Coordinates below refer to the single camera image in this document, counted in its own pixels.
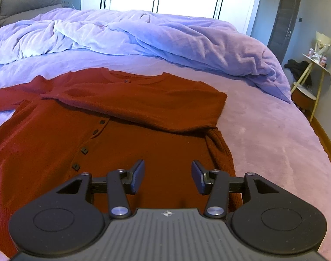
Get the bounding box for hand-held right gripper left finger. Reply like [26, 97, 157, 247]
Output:
[55, 159, 146, 219]

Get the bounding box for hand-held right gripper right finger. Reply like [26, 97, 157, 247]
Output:
[191, 160, 278, 219]

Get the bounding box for red knit cardigan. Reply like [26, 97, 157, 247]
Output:
[0, 67, 243, 259]

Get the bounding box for mauve bed sheet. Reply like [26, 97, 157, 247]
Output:
[0, 47, 331, 261]

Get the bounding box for lilac fluffy duvet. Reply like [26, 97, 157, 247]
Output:
[0, 8, 292, 104]

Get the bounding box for black cloth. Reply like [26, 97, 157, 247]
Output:
[284, 59, 313, 86]

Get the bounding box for gold-legged side table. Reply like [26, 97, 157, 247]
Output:
[290, 53, 331, 123]

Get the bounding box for brown wooden door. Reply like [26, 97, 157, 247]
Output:
[267, 0, 303, 66]

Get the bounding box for cream wrapped flower bouquet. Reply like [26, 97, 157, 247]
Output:
[314, 31, 331, 62]

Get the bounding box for grey padded headboard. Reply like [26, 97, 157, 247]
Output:
[0, 0, 65, 32]

